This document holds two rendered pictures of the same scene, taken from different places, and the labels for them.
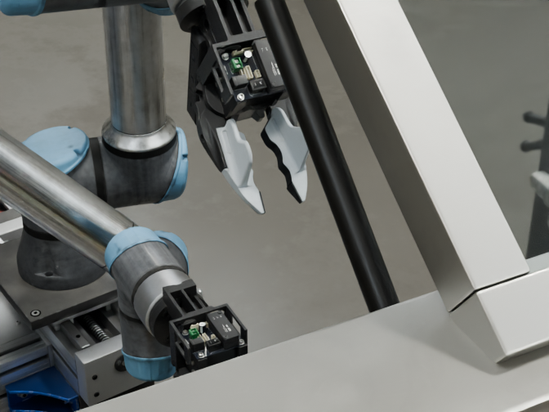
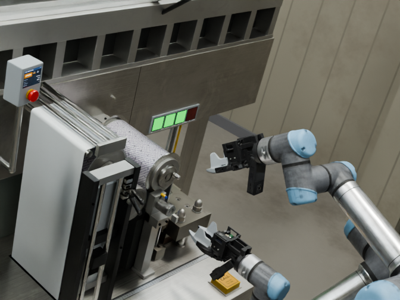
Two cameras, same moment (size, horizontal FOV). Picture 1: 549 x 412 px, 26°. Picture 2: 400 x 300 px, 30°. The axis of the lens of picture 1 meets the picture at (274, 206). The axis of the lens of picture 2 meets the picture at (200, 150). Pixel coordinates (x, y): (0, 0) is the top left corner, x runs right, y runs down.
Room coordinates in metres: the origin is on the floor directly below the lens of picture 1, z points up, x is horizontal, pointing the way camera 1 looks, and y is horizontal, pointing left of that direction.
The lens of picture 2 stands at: (2.59, -0.91, 2.47)
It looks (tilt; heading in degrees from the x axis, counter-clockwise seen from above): 29 degrees down; 153
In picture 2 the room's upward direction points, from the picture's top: 15 degrees clockwise
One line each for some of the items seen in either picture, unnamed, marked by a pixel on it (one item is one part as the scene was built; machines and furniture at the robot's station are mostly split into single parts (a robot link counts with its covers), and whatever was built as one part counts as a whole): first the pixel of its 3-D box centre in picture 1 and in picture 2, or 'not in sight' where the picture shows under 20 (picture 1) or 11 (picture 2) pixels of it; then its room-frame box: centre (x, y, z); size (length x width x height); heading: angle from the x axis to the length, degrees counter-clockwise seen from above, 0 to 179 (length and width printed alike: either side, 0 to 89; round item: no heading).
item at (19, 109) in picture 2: not in sight; (16, 135); (1.03, -0.60, 1.51); 0.02 x 0.02 x 0.20
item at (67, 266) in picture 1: (61, 238); not in sight; (1.58, 0.35, 0.87); 0.15 x 0.15 x 0.10
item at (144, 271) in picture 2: not in sight; (152, 235); (0.86, -0.11, 1.05); 0.06 x 0.05 x 0.31; 27
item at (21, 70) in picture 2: not in sight; (25, 81); (1.03, -0.60, 1.66); 0.07 x 0.07 x 0.10; 38
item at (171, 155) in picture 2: not in sight; (163, 173); (0.81, -0.10, 1.25); 0.15 x 0.01 x 0.15; 117
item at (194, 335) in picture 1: (198, 341); (230, 250); (1.02, 0.08, 1.12); 0.12 x 0.08 x 0.09; 27
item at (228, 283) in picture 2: not in sight; (225, 281); (0.94, 0.15, 0.91); 0.07 x 0.07 x 0.02; 27
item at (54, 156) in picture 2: not in sight; (41, 199); (0.82, -0.46, 1.17); 0.34 x 0.05 x 0.54; 27
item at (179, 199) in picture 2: not in sight; (154, 196); (0.58, -0.01, 1.00); 0.40 x 0.16 x 0.06; 27
